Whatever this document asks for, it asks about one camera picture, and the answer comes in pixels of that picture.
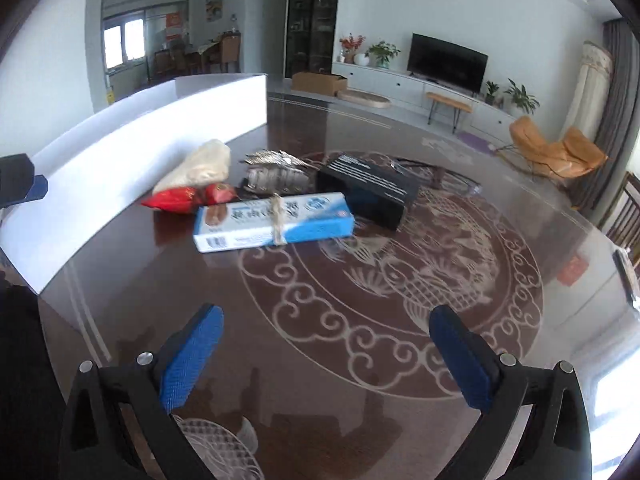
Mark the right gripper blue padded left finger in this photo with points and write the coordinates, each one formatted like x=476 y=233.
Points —
x=95 y=441

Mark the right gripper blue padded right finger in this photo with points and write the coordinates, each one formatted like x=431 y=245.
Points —
x=555 y=443

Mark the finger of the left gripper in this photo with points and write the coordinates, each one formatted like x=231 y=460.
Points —
x=18 y=181

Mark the white storage box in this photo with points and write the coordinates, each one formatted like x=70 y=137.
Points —
x=102 y=165

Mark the red packet bundle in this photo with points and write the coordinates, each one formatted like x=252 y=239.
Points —
x=187 y=200

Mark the cream mesh pouch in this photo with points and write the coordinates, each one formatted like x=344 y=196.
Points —
x=209 y=164

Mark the wooden dining chair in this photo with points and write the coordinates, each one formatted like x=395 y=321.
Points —
x=622 y=221

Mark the blue white medicine box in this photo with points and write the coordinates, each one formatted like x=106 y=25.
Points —
x=273 y=221

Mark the silver hair claw clip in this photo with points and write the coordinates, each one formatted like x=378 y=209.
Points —
x=271 y=172

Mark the orange lounge chair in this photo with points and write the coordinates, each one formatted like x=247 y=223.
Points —
x=570 y=158

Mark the black rectangular box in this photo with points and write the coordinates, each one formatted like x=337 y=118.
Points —
x=374 y=193

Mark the cardboard box on floor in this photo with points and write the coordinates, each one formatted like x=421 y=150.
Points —
x=324 y=84

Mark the white tv cabinet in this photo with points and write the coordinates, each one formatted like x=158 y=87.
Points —
x=442 y=105

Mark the leafy plant on cabinet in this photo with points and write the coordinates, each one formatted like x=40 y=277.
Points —
x=521 y=99

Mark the wooden bench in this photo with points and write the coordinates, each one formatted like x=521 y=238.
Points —
x=458 y=108

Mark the dark display cabinet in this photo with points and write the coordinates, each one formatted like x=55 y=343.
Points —
x=310 y=32

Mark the red flower vase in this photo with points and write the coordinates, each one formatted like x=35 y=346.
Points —
x=350 y=45

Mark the black television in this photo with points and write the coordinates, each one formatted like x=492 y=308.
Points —
x=443 y=61

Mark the green potted plant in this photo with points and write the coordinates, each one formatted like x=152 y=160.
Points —
x=384 y=53

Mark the black frame eyeglasses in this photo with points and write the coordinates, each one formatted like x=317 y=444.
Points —
x=436 y=177

